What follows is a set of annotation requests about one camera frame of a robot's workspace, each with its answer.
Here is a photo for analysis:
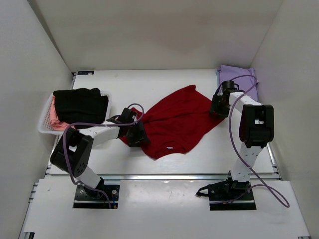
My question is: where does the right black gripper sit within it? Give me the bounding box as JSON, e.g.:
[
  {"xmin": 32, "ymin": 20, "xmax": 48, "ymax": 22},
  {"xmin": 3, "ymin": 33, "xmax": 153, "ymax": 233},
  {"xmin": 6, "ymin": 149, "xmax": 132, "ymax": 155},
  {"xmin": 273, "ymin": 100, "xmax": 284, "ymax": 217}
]
[{"xmin": 209, "ymin": 95, "xmax": 231, "ymax": 119}]

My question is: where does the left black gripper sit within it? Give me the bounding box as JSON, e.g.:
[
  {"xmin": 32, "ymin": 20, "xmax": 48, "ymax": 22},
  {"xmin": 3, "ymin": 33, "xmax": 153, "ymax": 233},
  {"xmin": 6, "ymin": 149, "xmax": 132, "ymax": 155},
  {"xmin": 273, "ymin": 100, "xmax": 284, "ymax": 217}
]
[{"xmin": 125, "ymin": 120, "xmax": 149, "ymax": 147}]

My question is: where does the red t shirt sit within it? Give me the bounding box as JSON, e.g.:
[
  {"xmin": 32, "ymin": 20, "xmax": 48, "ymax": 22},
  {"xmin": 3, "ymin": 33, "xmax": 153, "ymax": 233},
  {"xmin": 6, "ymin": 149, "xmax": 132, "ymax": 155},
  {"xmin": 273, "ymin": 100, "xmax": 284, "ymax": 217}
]
[{"xmin": 119, "ymin": 84, "xmax": 225, "ymax": 160}]

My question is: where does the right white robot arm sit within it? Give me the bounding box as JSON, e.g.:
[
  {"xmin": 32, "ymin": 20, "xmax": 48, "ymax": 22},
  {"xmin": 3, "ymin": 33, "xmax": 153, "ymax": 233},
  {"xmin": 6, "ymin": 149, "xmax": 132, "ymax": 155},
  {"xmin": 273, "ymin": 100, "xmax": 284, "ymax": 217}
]
[{"xmin": 196, "ymin": 80, "xmax": 274, "ymax": 204}]

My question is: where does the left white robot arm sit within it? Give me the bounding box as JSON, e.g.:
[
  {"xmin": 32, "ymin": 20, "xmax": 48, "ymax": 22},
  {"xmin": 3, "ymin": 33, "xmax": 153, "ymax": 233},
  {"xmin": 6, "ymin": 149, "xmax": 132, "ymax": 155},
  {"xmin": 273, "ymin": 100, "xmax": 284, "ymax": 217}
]
[{"xmin": 50, "ymin": 106, "xmax": 149, "ymax": 199}]

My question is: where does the folded lavender t shirt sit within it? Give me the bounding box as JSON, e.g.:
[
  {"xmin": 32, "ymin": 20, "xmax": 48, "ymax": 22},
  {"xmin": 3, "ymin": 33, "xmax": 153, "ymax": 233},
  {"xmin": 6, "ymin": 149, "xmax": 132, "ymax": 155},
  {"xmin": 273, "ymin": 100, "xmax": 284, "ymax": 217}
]
[{"xmin": 216, "ymin": 65, "xmax": 258, "ymax": 101}]

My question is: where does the black t shirt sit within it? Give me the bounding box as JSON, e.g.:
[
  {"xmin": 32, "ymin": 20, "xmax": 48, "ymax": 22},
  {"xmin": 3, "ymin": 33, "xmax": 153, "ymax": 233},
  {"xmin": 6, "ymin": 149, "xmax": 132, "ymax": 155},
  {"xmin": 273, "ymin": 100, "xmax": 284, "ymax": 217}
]
[{"xmin": 52, "ymin": 88, "xmax": 108, "ymax": 124}]

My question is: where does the pink t shirt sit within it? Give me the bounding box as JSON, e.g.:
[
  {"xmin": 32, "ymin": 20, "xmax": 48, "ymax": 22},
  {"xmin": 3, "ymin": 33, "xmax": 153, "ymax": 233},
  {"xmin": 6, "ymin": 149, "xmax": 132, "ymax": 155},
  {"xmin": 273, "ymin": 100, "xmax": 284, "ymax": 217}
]
[{"xmin": 49, "ymin": 102, "xmax": 69, "ymax": 131}]

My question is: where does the small label sticker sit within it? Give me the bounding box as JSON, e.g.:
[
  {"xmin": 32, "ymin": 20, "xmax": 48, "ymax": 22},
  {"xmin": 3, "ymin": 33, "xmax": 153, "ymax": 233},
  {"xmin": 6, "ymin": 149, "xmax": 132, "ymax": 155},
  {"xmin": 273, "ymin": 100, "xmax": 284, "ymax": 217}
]
[{"xmin": 77, "ymin": 71, "xmax": 94, "ymax": 75}]

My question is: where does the white plastic laundry basket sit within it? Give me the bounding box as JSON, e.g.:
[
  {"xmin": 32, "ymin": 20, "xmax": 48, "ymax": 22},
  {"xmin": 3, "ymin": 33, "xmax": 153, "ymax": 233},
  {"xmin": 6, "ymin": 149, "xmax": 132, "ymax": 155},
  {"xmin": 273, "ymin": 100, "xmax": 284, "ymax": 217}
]
[{"xmin": 37, "ymin": 91, "xmax": 112, "ymax": 136}]

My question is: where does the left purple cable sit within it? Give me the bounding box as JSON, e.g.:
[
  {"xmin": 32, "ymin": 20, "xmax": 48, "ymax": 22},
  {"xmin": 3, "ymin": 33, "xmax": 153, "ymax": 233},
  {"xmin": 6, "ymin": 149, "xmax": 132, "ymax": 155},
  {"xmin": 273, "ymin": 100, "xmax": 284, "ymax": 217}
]
[{"xmin": 62, "ymin": 103, "xmax": 145, "ymax": 209}]

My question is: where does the purple cable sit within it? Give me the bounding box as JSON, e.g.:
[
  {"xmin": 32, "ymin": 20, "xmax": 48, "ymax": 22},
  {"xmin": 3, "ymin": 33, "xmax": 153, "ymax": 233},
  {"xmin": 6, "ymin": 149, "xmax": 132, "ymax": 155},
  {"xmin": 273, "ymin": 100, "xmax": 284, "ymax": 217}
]
[
  {"xmin": 62, "ymin": 103, "xmax": 145, "ymax": 209},
  {"xmin": 209, "ymin": 74, "xmax": 290, "ymax": 208}
]

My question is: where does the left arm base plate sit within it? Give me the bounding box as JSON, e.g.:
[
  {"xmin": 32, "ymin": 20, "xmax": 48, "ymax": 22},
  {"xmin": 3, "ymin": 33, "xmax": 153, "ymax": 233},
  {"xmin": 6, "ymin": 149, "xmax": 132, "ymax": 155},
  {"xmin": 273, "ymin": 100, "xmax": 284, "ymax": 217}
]
[{"xmin": 73, "ymin": 182, "xmax": 120, "ymax": 210}]

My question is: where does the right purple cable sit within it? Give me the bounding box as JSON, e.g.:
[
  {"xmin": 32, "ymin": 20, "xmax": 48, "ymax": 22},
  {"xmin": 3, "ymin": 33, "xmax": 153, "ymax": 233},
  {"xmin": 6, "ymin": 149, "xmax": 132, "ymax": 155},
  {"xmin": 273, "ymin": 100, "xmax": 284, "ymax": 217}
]
[{"xmin": 209, "ymin": 74, "xmax": 290, "ymax": 208}]

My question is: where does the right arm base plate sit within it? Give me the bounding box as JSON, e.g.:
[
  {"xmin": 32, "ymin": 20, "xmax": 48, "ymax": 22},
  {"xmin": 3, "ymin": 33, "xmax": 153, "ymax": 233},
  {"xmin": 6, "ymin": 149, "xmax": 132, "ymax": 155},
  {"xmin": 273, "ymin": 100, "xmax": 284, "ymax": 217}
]
[{"xmin": 207, "ymin": 182, "xmax": 257, "ymax": 211}]

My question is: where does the aluminium rail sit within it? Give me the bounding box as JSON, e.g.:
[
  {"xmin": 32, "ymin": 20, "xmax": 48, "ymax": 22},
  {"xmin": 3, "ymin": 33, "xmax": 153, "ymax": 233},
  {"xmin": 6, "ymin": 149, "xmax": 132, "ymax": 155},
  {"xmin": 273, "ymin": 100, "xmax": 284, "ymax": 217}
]
[{"xmin": 45, "ymin": 173, "xmax": 280, "ymax": 180}]

